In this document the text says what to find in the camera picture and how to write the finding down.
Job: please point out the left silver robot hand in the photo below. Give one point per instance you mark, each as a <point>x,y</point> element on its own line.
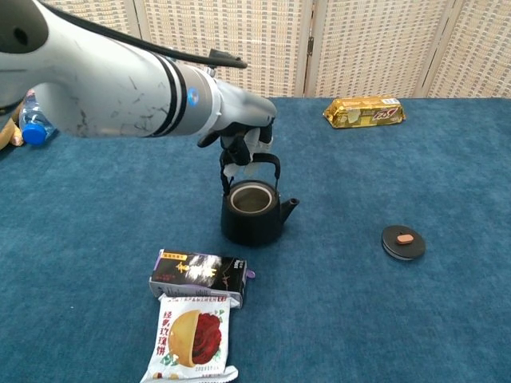
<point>247,111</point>

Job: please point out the black teapot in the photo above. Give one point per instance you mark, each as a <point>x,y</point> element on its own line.
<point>247,227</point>

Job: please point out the black teapot lid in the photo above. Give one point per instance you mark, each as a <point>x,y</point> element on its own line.
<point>411,249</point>

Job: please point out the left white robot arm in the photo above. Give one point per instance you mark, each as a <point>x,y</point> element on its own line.
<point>100,91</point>

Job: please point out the gold snack package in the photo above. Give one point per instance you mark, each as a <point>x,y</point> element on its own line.
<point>359,115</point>

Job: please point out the blue table cloth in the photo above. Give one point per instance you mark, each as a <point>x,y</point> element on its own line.
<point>339,179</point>

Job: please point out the woven bamboo folding screen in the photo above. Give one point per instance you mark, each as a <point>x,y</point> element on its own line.
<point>359,48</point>

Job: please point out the blue water bottle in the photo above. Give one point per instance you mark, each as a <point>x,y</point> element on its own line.
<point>34,133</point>

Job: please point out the rose cake snack packet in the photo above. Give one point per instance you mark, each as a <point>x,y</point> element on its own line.
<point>187,339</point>

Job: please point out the yellow plush toy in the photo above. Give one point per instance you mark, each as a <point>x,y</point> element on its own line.
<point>6,135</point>

